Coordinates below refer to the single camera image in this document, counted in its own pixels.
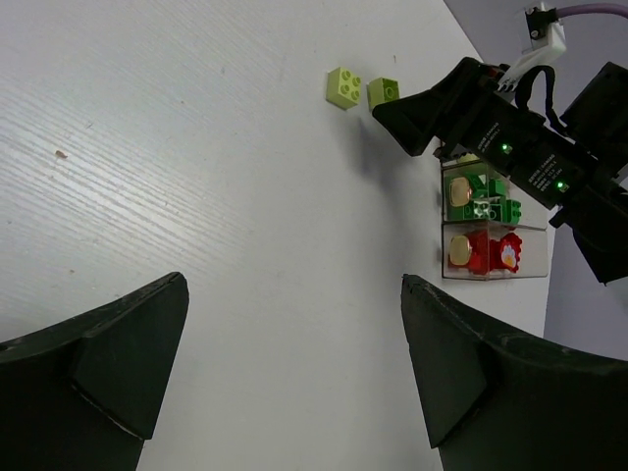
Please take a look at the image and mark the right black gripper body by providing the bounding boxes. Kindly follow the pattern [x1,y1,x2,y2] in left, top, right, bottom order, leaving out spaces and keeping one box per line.
[431,58,627,284]

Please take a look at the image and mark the clear plastic container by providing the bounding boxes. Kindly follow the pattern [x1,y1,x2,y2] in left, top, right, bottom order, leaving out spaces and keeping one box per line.
[434,141,480,169]
[441,160,548,230]
[441,221,550,281]

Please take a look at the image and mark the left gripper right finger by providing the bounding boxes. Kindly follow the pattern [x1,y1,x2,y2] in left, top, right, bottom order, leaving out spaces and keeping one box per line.
[401,275,627,470]

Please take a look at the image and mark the long dark green lego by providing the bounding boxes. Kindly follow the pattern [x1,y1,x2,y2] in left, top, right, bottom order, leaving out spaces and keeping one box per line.
[489,179,522,225]

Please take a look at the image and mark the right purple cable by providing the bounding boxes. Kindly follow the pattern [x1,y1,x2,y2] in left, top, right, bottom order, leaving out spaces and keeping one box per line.
[556,2,628,24]

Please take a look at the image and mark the green square lego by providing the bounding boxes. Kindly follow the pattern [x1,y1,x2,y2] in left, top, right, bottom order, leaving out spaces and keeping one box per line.
[443,173,490,221]

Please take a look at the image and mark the red rounded flower lego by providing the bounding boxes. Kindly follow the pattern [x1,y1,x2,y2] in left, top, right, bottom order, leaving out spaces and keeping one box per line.
[498,233,522,273]

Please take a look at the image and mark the near clear plastic container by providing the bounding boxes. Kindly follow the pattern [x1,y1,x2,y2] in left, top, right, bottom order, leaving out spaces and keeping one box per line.
[441,221,550,281]

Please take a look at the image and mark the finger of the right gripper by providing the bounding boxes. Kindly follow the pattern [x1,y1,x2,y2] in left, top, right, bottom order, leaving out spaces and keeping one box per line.
[371,90,448,157]

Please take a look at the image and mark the red long lego brick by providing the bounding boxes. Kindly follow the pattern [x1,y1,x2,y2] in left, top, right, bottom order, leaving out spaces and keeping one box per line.
[466,230,490,276]

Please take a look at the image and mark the lime lego top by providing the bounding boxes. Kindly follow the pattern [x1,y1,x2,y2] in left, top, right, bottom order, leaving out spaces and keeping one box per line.
[367,78,400,111]

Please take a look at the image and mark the middle clear plastic container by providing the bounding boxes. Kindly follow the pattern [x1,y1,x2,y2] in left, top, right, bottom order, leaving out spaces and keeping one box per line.
[441,160,548,230]

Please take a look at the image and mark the far clear plastic container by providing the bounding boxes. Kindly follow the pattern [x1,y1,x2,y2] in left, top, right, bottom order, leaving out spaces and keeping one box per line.
[434,141,480,169]

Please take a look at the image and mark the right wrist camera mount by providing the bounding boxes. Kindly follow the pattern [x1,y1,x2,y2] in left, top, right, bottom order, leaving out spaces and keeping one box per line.
[498,1,566,92]

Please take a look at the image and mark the pale yellow lego top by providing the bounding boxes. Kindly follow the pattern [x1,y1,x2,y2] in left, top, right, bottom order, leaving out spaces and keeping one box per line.
[326,67,361,111]

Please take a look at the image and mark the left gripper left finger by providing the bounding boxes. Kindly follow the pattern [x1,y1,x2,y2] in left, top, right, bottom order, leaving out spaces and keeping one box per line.
[1,272,189,470]

